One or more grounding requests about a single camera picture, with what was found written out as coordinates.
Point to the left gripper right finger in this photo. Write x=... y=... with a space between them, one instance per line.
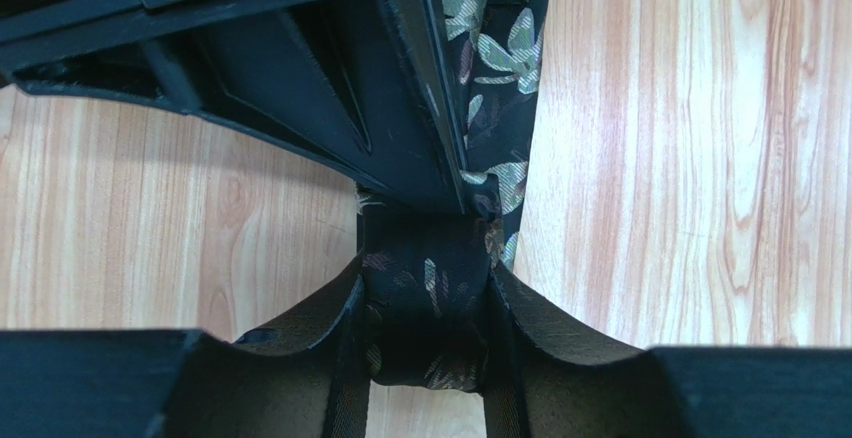
x=550 y=375

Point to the black floral patterned tie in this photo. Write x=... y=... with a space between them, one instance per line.
x=426 y=274

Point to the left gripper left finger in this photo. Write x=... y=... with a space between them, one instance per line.
x=301 y=374

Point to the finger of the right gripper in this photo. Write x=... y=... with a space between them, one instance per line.
x=363 y=87

